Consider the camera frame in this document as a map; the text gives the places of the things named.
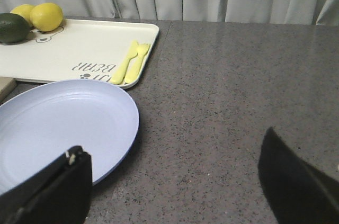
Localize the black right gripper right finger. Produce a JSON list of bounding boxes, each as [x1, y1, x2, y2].
[[258, 127, 338, 223]]

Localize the yellow lemon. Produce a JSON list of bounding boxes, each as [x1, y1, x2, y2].
[[11, 4, 35, 28], [30, 3, 64, 32]]

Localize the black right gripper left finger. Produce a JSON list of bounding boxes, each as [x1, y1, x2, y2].
[[1, 146, 92, 223]]

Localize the rear yellow lemon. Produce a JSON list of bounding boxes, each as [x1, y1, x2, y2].
[[11, 4, 35, 28]]

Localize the green lime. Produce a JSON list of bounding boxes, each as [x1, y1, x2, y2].
[[1, 13, 30, 43]]

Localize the yellow plastic fork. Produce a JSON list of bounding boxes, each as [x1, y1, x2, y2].
[[124, 43, 150, 84]]

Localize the yellow plastic knife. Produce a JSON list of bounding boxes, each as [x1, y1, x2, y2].
[[109, 40, 138, 85]]

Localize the light blue plate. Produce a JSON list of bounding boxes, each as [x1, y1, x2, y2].
[[1, 79, 139, 193]]

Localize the front yellow lemon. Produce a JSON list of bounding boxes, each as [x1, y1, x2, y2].
[[30, 3, 64, 32]]

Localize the cream serving tray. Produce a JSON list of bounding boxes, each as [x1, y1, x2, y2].
[[1, 19, 159, 83]]

